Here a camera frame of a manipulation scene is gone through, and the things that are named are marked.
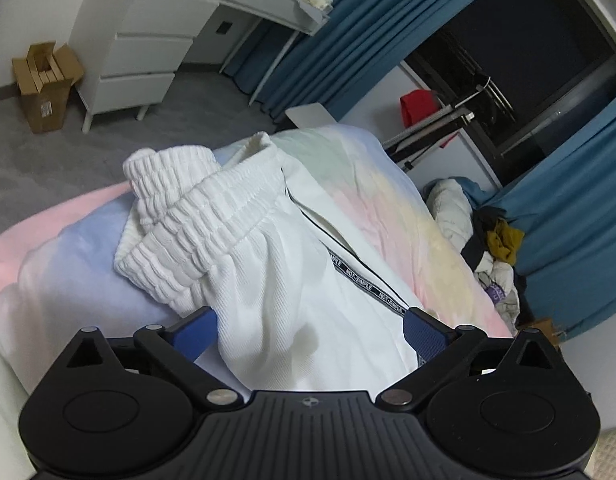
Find white sweatpants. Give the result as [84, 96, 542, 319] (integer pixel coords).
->
[114, 133, 417, 394]

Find pastel tie-dye duvet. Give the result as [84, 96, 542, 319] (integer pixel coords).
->
[0, 126, 508, 400]

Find grey white clothes pile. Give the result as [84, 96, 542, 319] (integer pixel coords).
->
[475, 252, 520, 333]

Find right blue curtain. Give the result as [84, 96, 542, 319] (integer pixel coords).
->
[455, 98, 616, 339]

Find mustard yellow garment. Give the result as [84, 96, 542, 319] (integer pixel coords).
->
[486, 219, 524, 266]

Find white puffy jacket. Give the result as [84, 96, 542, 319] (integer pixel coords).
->
[426, 179, 474, 252]

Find folding drying rack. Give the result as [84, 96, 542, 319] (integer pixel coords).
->
[383, 76, 515, 171]

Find red cloth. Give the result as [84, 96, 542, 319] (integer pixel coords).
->
[400, 89, 441, 128]

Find dark window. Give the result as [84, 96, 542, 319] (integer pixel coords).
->
[405, 0, 616, 184]

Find white stool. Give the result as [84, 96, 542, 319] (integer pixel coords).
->
[285, 103, 337, 129]

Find left blue curtain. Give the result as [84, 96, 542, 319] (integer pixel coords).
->
[225, 0, 474, 119]

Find cardboard box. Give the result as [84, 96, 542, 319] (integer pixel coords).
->
[12, 41, 84, 134]

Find white vanity desk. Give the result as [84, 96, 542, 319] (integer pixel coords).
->
[69, 0, 329, 132]

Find brown paper bag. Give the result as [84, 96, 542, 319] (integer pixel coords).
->
[517, 318, 564, 348]

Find blue curtain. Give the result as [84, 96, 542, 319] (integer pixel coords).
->
[455, 98, 616, 339]
[225, 0, 474, 119]

